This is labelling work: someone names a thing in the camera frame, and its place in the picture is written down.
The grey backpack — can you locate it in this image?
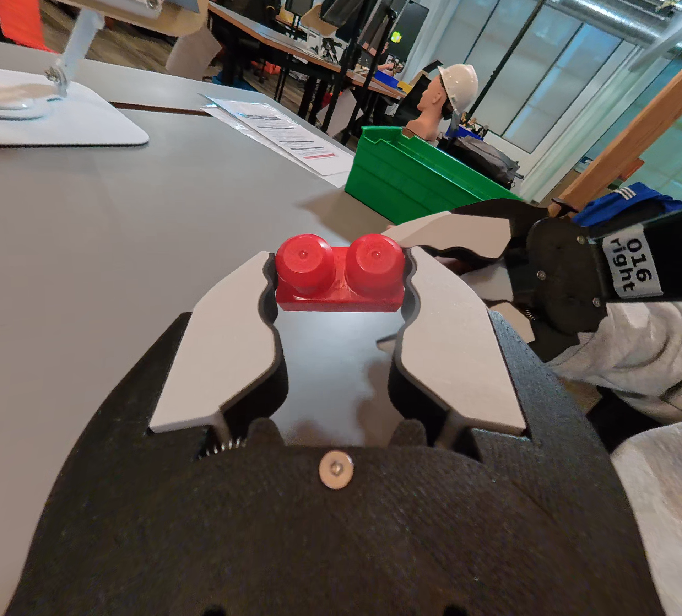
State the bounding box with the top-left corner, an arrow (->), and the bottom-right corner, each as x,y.
448,136 -> 520,189

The red building block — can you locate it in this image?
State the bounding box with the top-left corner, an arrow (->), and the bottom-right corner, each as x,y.
274,234 -> 407,313

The mannequin head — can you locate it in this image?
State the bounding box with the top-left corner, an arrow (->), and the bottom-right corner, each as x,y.
417,74 -> 455,142

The white hard hat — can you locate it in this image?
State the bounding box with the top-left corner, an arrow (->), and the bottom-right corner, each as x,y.
438,63 -> 479,118

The long wooden desk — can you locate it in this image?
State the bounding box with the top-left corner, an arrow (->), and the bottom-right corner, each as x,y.
208,3 -> 406,100

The printed paper sheet in sleeve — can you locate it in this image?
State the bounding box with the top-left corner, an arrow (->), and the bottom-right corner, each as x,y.
200,94 -> 355,189

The orange crate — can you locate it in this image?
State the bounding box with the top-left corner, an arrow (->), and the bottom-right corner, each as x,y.
0,0 -> 54,53

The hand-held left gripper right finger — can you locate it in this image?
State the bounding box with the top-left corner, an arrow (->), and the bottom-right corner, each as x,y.
386,245 -> 528,449

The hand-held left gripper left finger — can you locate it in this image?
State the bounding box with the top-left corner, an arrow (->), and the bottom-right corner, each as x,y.
148,251 -> 291,446

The green plastic bin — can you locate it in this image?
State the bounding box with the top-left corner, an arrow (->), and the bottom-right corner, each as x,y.
345,126 -> 523,225

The wooden beam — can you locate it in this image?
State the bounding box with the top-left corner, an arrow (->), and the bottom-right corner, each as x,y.
554,72 -> 682,212

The blue striped cloth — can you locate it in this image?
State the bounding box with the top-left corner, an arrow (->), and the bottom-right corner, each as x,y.
575,182 -> 682,228

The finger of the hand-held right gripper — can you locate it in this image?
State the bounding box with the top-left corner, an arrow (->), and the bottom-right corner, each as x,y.
385,199 -> 550,261
441,259 -> 535,345

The white stand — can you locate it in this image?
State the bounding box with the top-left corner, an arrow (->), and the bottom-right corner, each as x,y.
0,9 -> 150,148

